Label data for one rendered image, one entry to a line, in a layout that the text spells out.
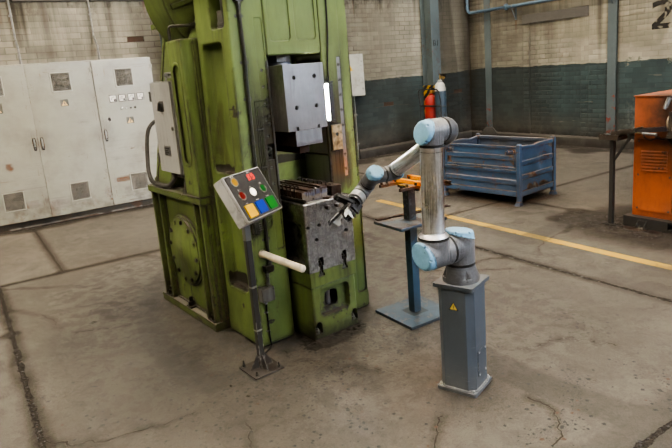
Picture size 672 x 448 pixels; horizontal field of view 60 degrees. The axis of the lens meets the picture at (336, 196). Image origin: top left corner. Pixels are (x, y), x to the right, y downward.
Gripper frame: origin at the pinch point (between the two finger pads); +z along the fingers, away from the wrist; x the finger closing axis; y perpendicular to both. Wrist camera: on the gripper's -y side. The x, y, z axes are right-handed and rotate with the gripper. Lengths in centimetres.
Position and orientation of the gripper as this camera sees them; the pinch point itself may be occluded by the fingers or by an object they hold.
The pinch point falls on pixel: (335, 220)
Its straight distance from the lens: 313.2
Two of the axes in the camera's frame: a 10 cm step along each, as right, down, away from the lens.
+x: -5.8, 3.4, 7.4
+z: -4.7, 6.0, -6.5
